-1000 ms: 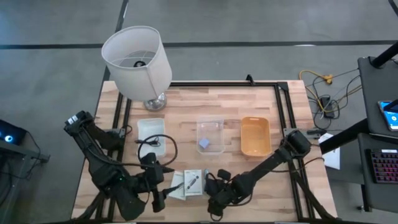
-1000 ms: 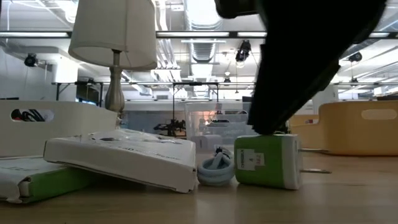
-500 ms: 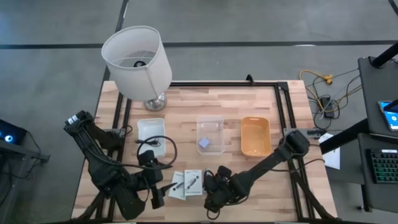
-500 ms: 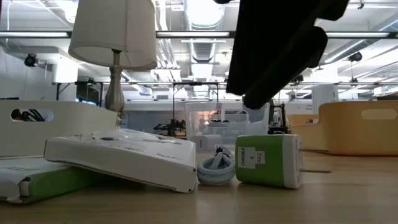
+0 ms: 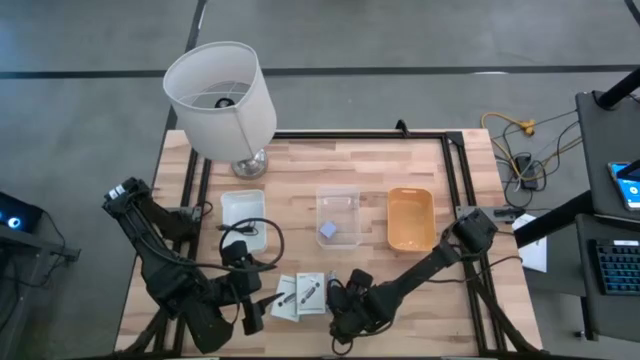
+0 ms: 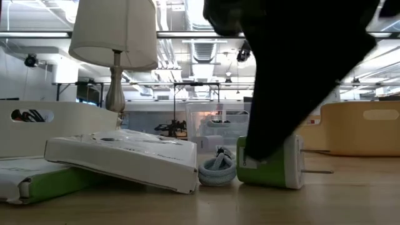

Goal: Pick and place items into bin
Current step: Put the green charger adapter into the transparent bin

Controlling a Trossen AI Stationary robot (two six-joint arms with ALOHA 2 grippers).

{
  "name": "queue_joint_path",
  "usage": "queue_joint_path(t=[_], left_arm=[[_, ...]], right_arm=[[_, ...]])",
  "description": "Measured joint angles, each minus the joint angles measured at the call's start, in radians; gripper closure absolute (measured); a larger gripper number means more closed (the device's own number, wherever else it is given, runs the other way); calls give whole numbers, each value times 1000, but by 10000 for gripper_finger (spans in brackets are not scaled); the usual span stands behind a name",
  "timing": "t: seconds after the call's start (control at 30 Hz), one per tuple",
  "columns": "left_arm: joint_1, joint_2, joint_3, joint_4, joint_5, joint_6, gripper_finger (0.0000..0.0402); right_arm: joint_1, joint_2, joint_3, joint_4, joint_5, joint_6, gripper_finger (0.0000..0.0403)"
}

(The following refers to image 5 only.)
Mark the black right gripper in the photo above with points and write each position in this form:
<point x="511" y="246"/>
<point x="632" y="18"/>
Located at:
<point x="367" y="310"/>

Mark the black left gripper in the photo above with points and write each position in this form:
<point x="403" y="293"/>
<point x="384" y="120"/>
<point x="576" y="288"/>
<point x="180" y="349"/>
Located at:
<point x="240" y="285"/>

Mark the white box green edge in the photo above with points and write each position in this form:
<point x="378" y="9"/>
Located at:
<point x="282" y="300"/>

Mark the small grey cube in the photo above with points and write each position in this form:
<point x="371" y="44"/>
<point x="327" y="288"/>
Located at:
<point x="328" y="229"/>

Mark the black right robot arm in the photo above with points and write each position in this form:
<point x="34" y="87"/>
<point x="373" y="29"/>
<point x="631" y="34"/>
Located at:
<point x="425" y="262"/>

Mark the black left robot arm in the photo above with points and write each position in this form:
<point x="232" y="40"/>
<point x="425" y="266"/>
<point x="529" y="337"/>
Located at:
<point x="165" y="270"/>

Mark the white plastic bin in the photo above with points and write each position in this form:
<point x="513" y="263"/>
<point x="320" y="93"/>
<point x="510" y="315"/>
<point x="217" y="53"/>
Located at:
<point x="242" y="207"/>

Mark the clear plastic bin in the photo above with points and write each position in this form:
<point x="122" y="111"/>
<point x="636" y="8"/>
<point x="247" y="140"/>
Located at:
<point x="340" y="210"/>

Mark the orange plastic bin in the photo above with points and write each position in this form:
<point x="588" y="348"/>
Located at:
<point x="410" y="220"/>

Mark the white shade table lamp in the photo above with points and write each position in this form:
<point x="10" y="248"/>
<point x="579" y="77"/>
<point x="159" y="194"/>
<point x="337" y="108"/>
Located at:
<point x="225" y="125"/>

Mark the white paper sheet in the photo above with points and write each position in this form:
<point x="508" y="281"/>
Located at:
<point x="535" y="255"/>

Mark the black power adapter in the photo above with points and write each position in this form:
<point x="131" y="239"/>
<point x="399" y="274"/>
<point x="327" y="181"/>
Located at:
<point x="526" y="175"/>

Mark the black diagonal pole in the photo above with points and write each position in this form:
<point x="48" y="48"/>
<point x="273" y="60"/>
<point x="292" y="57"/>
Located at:
<point x="620" y="90"/>
<point x="555" y="220"/>

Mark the black side cart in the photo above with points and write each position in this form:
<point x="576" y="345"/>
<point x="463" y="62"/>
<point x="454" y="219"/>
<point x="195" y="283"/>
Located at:
<point x="30" y="250"/>

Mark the black computer with blue light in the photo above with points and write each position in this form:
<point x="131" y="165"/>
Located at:
<point x="15" y="215"/>

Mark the black desk panel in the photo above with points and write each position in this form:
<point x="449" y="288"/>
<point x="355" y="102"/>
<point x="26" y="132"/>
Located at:
<point x="600" y="140"/>
<point x="610" y="315"/>

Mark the black backlit keyboard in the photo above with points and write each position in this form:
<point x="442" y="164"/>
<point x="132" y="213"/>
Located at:
<point x="620" y="270"/>

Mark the smartphone with blue screen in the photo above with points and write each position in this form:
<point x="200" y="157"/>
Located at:
<point x="627" y="190"/>

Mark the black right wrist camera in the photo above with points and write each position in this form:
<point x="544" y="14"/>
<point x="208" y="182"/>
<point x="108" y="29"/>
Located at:
<point x="361" y="281"/>

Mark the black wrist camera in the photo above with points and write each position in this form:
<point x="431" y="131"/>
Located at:
<point x="235" y="252"/>
<point x="361" y="281"/>

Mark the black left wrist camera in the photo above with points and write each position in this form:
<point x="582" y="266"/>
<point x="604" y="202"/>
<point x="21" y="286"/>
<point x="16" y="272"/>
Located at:
<point x="235" y="252"/>

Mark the black aluminium table frame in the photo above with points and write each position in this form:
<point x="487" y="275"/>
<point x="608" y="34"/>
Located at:
<point x="350" y="135"/>

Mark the small black bracket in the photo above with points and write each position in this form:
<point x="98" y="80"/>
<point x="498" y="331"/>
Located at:
<point x="401" y="127"/>

